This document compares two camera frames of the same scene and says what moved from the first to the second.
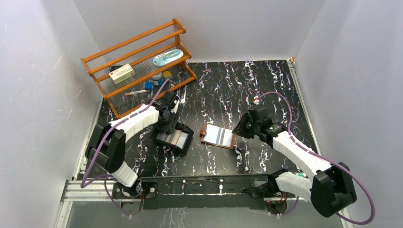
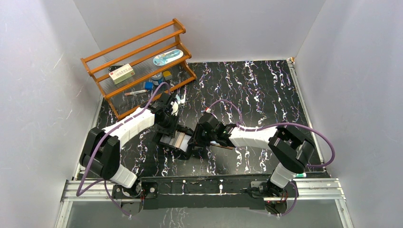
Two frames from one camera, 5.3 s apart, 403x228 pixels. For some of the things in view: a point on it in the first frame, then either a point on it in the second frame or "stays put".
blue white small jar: [158, 79] stays put
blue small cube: [148, 85] stays put
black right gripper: [239, 129] → [196, 139]
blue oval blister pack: [165, 57] stays put
